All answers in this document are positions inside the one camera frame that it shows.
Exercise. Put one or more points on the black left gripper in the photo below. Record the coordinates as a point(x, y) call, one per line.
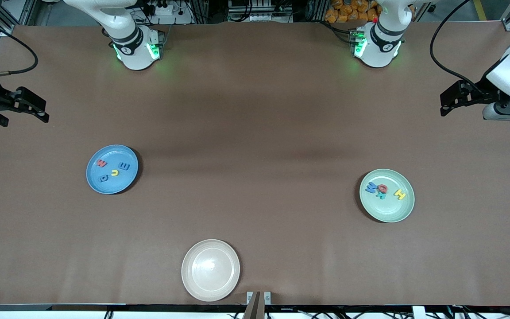
point(479, 92)

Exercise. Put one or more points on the red foam letter w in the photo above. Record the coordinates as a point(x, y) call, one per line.
point(101, 163)

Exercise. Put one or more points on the blue foam letter a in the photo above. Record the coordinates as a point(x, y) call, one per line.
point(103, 178)

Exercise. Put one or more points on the yellow foam letter H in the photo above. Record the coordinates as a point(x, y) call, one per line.
point(399, 194)

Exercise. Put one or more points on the red foam letter Q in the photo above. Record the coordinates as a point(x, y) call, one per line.
point(385, 187)

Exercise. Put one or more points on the blue three-pronged foam letter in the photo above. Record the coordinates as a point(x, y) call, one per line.
point(124, 166)

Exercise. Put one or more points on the teal foam letter R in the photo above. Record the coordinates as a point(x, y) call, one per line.
point(383, 197)

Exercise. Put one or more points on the blue foam letter M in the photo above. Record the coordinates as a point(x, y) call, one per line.
point(371, 188)

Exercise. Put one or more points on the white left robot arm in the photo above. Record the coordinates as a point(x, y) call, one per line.
point(381, 51)

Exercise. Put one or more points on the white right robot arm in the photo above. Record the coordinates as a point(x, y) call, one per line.
point(133, 57)

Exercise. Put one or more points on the blue round plate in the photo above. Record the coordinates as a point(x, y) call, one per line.
point(113, 155)

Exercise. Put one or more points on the pale green round plate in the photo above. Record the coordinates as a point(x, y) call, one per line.
point(392, 210)

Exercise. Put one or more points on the orange packaged goods pile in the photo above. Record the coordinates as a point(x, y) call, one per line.
point(348, 11)

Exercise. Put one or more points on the white power strip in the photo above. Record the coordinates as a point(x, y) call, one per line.
point(177, 20)

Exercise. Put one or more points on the dark equipment rack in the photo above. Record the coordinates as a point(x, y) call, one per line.
point(237, 11)

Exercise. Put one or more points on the brown table cover sheet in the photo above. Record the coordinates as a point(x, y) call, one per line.
point(281, 248)

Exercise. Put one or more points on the beige round plate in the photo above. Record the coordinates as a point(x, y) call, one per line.
point(210, 270)

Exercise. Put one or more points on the white table edge frame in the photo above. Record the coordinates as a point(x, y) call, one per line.
point(60, 315)

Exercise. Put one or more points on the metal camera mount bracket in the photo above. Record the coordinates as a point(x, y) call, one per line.
point(255, 301)

